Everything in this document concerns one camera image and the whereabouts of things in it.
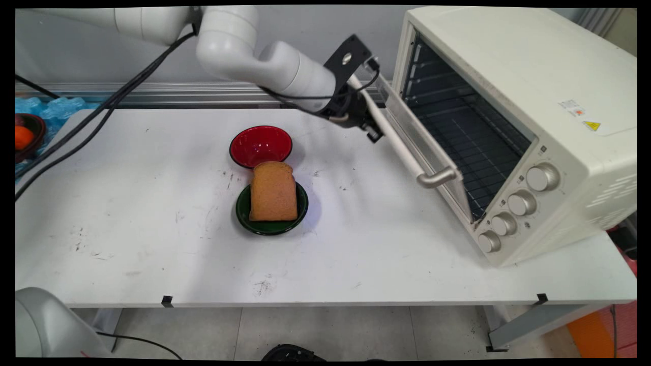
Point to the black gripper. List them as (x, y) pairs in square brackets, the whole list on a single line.
[(342, 104)]

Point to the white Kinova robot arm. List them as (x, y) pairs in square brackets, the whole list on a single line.
[(239, 46)]

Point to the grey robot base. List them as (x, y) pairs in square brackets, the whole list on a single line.
[(46, 325)]

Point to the red bowl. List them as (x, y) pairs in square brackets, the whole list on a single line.
[(259, 142)]

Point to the brown bread slice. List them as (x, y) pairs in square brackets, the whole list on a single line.
[(273, 193)]

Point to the dark green plate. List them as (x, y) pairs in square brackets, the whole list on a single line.
[(272, 227)]

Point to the cream toaster oven body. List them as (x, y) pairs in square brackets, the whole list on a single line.
[(508, 56)]

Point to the silver oven knob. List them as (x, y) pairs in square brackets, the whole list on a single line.
[(489, 241), (542, 177), (503, 223), (522, 203)]

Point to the white label sticker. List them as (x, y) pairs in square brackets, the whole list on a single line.
[(571, 108)]

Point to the yellow warning sticker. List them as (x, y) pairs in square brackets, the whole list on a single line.
[(592, 126)]

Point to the black round floor object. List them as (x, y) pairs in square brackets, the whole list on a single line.
[(292, 353)]

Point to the black tape piece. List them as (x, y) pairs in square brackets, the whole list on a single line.
[(542, 299), (167, 301)]

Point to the orange floor object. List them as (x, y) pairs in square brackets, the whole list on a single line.
[(590, 335)]

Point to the blue bubble wrap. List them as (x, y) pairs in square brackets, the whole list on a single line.
[(61, 108)]

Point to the dark brown bowl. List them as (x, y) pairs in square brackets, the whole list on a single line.
[(38, 133)]

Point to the orange fruit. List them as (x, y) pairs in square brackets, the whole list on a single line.
[(23, 137)]

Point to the black wrist camera mount plate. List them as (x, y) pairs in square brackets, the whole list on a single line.
[(348, 56)]

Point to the aluminium rail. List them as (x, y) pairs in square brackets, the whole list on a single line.
[(152, 92)]

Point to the grey table leg frame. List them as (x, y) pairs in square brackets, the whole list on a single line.
[(534, 323)]

